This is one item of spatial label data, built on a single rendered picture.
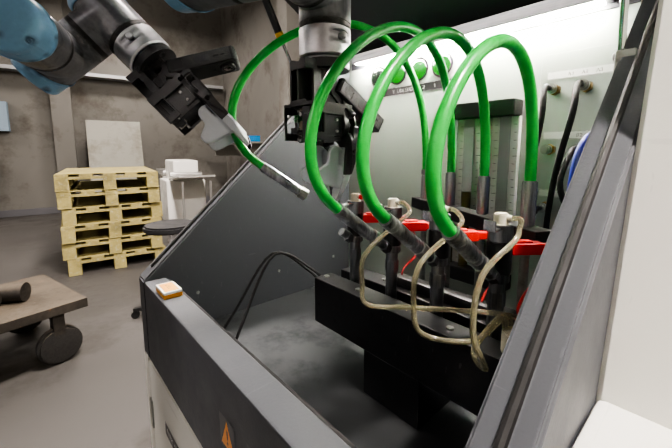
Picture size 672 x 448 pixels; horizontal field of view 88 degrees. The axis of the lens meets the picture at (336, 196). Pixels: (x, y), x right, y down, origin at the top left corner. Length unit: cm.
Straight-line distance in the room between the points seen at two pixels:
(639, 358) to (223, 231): 69
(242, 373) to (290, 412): 9
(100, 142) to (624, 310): 791
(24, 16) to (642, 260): 68
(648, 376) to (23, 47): 71
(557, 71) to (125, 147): 768
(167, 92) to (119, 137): 742
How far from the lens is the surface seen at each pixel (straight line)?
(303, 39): 53
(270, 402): 41
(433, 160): 31
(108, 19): 70
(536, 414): 30
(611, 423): 40
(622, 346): 42
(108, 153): 794
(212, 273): 82
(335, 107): 50
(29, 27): 57
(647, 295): 41
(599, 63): 71
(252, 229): 83
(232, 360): 48
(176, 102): 62
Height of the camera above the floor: 120
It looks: 8 degrees down
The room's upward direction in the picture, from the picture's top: straight up
